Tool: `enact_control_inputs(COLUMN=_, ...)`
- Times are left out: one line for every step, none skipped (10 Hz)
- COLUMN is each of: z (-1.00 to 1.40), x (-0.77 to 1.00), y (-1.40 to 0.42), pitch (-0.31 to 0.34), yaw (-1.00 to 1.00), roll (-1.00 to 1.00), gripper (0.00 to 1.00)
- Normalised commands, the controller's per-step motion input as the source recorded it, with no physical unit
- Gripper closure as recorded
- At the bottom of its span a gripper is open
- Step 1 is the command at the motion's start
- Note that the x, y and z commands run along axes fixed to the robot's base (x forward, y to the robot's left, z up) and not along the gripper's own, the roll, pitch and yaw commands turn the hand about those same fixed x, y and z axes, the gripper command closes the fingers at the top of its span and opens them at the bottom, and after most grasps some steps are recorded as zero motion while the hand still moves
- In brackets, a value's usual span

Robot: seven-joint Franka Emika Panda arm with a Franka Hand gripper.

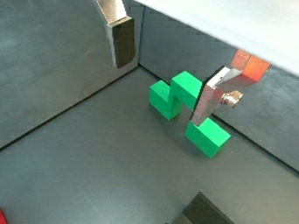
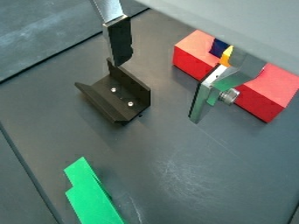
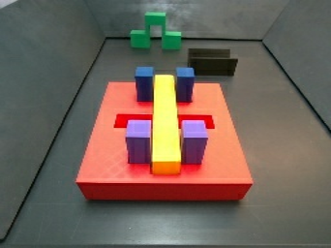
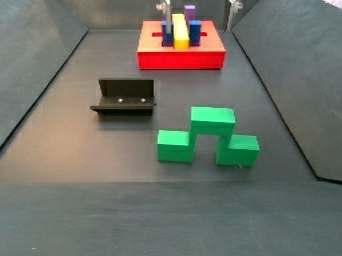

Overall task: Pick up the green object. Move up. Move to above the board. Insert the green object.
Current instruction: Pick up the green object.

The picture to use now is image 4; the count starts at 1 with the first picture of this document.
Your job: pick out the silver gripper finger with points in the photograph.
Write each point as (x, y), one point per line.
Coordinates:
(164, 8)
(235, 5)

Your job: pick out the green bridge-shaped block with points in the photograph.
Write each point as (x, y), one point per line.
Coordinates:
(236, 150)

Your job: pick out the red slotted board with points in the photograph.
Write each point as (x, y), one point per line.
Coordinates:
(155, 57)

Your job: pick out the purple block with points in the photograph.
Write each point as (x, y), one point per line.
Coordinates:
(190, 10)

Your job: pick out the blue block right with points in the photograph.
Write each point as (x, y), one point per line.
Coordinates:
(194, 28)

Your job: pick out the blue block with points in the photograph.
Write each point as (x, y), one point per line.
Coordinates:
(194, 28)
(167, 41)

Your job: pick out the yellow long block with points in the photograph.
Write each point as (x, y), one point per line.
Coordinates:
(180, 32)

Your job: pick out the blue block left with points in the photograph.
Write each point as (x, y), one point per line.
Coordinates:
(167, 41)

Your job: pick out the black angle bracket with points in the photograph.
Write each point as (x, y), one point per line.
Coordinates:
(125, 94)

